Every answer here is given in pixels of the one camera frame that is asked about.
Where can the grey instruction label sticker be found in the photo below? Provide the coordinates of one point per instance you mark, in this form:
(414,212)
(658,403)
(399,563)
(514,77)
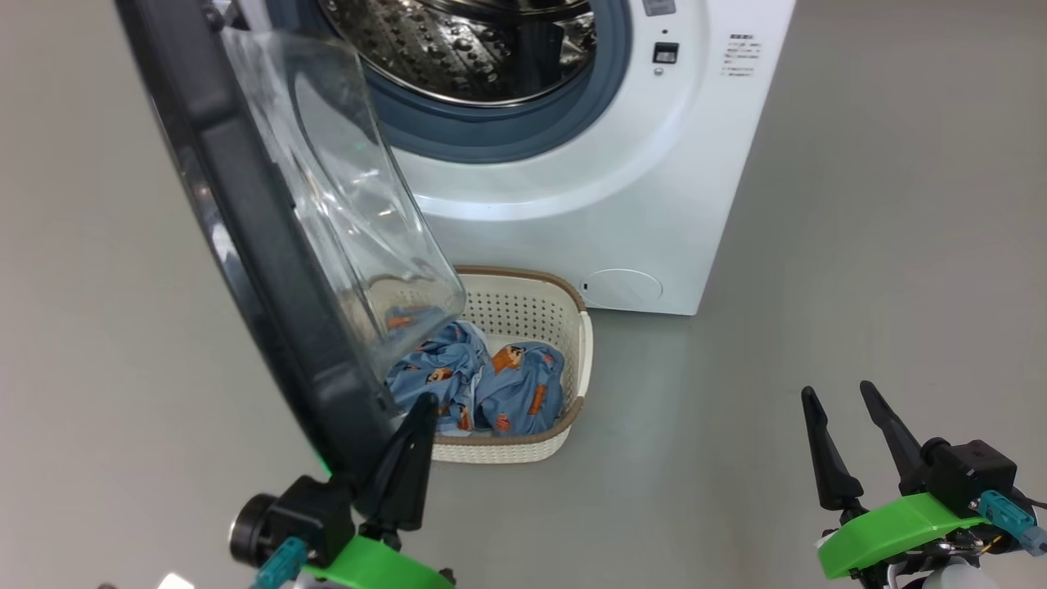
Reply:
(658,6)

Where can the blue cartoon print garment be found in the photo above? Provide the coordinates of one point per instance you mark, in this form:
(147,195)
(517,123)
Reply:
(527,393)
(442,368)

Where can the small black text sticker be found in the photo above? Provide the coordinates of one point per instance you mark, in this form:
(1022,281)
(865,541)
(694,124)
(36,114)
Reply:
(740,56)

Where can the white front-load washing machine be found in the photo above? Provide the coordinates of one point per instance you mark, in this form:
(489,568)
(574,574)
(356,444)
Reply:
(572,213)

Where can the black round glass washer door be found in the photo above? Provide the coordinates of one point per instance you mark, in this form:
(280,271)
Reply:
(245,245)

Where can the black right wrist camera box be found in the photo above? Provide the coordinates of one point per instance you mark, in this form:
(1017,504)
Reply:
(969,474)

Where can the black door latch socket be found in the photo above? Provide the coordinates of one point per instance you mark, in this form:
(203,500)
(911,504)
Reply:
(665,53)

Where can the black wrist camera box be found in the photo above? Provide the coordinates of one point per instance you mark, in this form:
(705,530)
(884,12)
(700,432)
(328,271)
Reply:
(303,515)
(969,474)

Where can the grey-blue rubber door gasket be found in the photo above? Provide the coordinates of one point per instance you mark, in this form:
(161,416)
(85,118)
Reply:
(491,135)

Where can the cream perforated basket brown rim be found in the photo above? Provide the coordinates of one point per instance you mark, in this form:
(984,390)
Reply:
(523,307)

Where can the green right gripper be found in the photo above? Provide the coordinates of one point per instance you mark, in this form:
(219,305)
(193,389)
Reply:
(891,532)

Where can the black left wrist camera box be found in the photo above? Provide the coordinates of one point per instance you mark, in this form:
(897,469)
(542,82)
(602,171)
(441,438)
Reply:
(303,515)

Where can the round white filter cover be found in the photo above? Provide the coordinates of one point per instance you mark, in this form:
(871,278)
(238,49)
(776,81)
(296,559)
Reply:
(622,290)

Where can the stainless steel washing machine drum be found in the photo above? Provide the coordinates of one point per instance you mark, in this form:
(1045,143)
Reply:
(425,57)

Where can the metal door hinge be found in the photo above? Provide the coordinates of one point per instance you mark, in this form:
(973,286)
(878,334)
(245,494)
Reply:
(227,12)

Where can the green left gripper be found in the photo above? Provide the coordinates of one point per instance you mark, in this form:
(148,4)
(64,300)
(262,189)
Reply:
(384,568)

